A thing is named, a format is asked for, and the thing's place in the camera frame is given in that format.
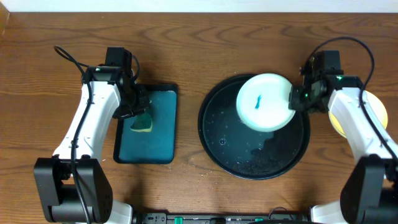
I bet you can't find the green yellow sponge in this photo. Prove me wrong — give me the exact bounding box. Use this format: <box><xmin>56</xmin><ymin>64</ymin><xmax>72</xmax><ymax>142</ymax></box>
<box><xmin>130</xmin><ymin>112</ymin><xmax>153</xmax><ymax>133</ymax></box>

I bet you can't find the light green plate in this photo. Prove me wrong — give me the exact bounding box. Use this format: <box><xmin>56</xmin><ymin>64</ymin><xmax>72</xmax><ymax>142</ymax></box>
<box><xmin>236</xmin><ymin>73</ymin><xmax>295</xmax><ymax>132</ymax></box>

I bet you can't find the yellow plate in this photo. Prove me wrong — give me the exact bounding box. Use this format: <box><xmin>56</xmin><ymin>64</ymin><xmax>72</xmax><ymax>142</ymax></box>
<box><xmin>328</xmin><ymin>90</ymin><xmax>388</xmax><ymax>138</ymax></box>

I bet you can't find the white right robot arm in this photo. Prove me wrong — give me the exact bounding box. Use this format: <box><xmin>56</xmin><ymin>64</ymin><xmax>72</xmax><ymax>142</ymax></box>
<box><xmin>289</xmin><ymin>75</ymin><xmax>397</xmax><ymax>223</ymax></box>

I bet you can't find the black rectangular water tray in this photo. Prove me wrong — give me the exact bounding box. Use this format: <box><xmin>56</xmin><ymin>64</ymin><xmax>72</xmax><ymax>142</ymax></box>
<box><xmin>113</xmin><ymin>84</ymin><xmax>178</xmax><ymax>164</ymax></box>

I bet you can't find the round black tray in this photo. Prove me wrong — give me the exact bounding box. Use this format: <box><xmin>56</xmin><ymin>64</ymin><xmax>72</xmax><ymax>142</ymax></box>
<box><xmin>198</xmin><ymin>74</ymin><xmax>310</xmax><ymax>180</ymax></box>

